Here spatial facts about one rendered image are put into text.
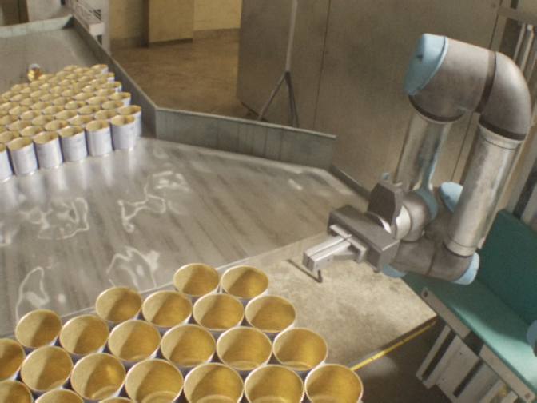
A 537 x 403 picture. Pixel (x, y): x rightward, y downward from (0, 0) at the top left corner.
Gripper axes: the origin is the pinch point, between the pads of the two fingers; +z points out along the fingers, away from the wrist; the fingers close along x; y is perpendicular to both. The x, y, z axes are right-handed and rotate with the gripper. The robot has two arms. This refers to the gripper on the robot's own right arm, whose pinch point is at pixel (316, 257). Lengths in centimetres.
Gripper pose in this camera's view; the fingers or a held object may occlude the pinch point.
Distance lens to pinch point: 67.0
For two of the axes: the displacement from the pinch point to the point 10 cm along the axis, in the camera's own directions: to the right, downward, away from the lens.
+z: -8.1, 2.7, -5.2
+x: -5.8, -4.7, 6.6
